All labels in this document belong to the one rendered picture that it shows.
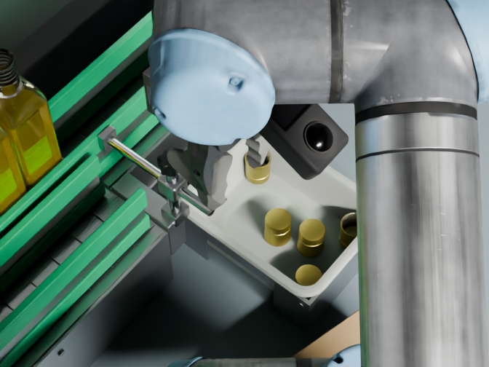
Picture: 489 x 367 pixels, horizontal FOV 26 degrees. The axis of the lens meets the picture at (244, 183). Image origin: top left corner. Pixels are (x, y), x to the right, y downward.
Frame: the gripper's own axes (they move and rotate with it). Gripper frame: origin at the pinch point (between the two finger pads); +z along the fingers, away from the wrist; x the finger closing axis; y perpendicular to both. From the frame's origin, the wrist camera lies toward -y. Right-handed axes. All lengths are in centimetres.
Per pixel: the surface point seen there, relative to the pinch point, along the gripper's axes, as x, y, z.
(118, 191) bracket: -4.1, 22.9, 29.5
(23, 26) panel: -9.5, 42.1, 17.7
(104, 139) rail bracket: -5.1, 24.9, 21.3
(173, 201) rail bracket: -4.7, 13.9, 23.5
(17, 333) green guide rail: 18.2, 16.3, 24.6
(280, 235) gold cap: -15.8, 6.4, 38.1
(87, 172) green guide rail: -0.9, 23.8, 22.4
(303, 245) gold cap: -16.7, 3.3, 38.4
